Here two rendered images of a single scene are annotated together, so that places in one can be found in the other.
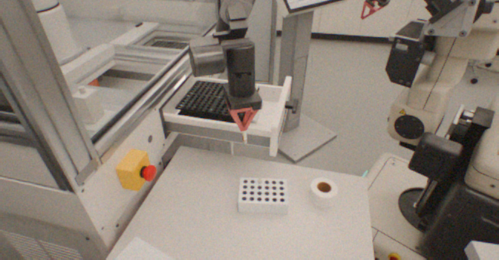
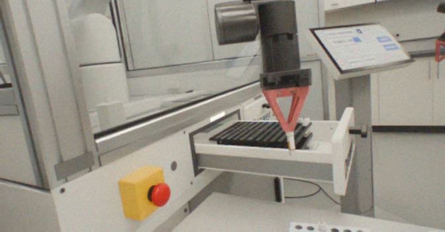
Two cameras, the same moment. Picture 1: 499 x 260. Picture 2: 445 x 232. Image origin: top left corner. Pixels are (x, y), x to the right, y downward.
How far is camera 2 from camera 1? 0.30 m
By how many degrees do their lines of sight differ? 31
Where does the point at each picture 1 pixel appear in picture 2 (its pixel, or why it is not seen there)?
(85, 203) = (60, 213)
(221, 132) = (263, 162)
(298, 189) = not seen: outside the picture
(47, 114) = (40, 67)
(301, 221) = not seen: outside the picture
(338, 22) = (402, 113)
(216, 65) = (245, 22)
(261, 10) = (311, 95)
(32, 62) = (36, 0)
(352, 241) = not seen: outside the picture
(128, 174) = (131, 189)
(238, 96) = (277, 69)
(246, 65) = (285, 24)
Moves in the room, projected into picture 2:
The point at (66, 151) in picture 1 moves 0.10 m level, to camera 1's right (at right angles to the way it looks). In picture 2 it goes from (53, 125) to (113, 122)
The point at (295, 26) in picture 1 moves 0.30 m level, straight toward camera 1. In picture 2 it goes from (351, 93) to (351, 105)
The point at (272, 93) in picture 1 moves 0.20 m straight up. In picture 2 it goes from (330, 130) to (326, 56)
